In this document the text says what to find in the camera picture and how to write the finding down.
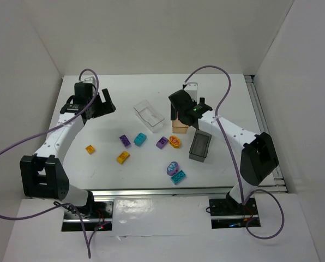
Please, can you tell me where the teal rounded lego brick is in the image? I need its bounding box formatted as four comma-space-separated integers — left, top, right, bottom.
134, 133, 147, 147

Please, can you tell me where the teal rectangular lego brick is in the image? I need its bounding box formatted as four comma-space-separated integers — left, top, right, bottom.
171, 170, 186, 185

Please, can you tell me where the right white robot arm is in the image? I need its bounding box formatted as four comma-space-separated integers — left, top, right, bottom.
168, 90, 279, 208

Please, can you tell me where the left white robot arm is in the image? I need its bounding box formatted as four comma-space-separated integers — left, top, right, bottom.
20, 77, 116, 217

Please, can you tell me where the orange translucent container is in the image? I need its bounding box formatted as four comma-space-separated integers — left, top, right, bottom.
171, 120, 189, 134

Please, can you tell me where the clear plastic container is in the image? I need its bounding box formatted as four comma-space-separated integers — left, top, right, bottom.
133, 100, 165, 133

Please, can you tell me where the yellow butterfly lego brick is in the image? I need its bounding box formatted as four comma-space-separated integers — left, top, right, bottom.
168, 135, 181, 148

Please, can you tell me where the purple flat lego brick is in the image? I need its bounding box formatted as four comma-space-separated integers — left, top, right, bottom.
119, 135, 131, 148

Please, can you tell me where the purple rounded lego brick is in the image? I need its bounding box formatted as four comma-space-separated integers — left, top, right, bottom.
156, 136, 168, 150

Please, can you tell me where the dark grey translucent container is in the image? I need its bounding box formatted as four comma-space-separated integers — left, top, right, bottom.
189, 130, 212, 163

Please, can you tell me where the small yellow lego brick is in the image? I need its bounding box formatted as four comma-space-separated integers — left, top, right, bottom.
86, 145, 95, 154

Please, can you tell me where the yellow curved lego brick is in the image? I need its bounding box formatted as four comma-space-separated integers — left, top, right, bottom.
117, 151, 130, 164

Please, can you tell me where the purple flower lego brick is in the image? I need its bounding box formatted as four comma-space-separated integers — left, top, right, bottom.
166, 161, 179, 176

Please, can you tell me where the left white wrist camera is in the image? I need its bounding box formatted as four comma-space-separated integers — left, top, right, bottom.
81, 77, 96, 86

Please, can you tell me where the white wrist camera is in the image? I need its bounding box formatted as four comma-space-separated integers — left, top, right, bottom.
81, 77, 96, 86
184, 82, 198, 102

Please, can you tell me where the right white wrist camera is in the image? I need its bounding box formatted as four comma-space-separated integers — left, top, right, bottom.
184, 82, 198, 102

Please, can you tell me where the front aluminium rail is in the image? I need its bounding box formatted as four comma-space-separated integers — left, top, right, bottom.
30, 186, 288, 199

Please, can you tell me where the aluminium rail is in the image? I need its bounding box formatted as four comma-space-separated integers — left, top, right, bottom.
244, 75, 287, 193
30, 186, 288, 199

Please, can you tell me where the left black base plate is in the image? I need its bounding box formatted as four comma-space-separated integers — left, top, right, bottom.
61, 200, 114, 232

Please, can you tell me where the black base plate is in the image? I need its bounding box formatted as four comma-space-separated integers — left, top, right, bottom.
206, 198, 261, 229
61, 200, 114, 232

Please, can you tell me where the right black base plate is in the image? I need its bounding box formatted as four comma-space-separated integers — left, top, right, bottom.
206, 198, 261, 229

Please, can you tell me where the right aluminium rail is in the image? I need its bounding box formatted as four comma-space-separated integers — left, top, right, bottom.
244, 75, 287, 193

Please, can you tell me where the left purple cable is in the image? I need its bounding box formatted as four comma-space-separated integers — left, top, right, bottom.
0, 68, 100, 259

